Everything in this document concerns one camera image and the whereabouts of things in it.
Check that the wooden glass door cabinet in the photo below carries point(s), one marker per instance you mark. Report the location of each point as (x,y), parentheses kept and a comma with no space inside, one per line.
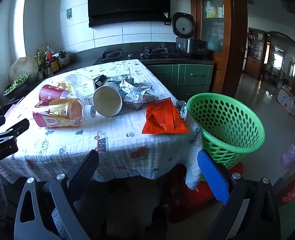
(235,42)

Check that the orange snack packet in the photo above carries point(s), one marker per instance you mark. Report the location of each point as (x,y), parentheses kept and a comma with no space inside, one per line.
(162,120)

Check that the metal pot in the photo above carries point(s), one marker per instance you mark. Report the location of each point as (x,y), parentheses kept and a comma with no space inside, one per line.
(63,59)

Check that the round wooden cutting board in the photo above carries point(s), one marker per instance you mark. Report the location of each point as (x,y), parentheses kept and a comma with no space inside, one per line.
(22,67)

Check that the black cardboard box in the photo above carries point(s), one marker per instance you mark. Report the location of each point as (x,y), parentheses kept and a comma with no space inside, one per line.
(101,80)

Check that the white printed tablecloth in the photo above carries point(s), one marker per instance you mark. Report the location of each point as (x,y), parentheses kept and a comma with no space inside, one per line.
(117,135)

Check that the black range hood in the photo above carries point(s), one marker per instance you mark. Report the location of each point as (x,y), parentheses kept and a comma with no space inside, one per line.
(127,2)

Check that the red drink carton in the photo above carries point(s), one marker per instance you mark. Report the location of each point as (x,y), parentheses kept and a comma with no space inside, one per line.
(43,120)

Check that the group of condiment bottles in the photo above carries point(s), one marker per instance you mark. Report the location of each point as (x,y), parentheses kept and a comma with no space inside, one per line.
(47,58)

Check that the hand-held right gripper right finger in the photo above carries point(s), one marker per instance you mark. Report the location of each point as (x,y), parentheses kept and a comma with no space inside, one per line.
(212,177)

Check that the green wall hook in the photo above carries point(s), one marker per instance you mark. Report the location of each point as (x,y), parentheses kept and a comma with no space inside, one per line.
(69,13)

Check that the wall socket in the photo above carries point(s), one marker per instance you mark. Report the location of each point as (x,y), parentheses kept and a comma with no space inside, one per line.
(168,22)

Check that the silver foil wrapper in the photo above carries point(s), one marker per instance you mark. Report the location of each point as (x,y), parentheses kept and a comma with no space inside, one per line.
(182,110)

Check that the large white paper cup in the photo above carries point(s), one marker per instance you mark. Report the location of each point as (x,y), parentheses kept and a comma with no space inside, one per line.
(107,102)

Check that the red paper cup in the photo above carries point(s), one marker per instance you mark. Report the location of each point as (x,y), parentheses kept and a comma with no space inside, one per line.
(48,93)

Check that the green kitchen cabinet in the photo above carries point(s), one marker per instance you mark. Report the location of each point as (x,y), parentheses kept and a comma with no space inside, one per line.
(192,75)

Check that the amber plastic bottle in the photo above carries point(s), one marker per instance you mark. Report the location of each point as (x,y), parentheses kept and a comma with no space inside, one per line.
(65,111)

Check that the grey paper wrapper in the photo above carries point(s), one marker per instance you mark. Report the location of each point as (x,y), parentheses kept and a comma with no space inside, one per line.
(135,92)

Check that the bowl of green vegetables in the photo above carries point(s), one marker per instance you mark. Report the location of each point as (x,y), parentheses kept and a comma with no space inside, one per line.
(16,85)

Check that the black gas stove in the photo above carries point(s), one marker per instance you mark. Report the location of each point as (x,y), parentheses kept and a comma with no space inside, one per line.
(112,55)

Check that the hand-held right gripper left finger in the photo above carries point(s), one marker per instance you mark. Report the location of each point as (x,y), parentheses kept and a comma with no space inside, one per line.
(83,170)

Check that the polka dot play tent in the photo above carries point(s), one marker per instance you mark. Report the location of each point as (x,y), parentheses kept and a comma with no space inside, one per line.
(290,105)

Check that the black rice cooker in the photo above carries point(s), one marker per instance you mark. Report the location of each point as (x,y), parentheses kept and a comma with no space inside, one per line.
(190,46)

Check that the green white carton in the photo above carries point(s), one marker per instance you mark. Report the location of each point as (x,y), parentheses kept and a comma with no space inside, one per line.
(117,78)

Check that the white milk carton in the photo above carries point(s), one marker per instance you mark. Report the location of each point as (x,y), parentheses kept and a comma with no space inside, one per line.
(81,88)

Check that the red plastic stool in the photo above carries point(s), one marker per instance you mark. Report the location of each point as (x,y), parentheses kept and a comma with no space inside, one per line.
(202,192)

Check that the green plastic basket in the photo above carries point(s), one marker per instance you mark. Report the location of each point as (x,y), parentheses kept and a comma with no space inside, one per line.
(237,140)

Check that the yellow snack packet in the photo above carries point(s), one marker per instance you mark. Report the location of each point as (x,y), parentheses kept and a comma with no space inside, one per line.
(62,86)

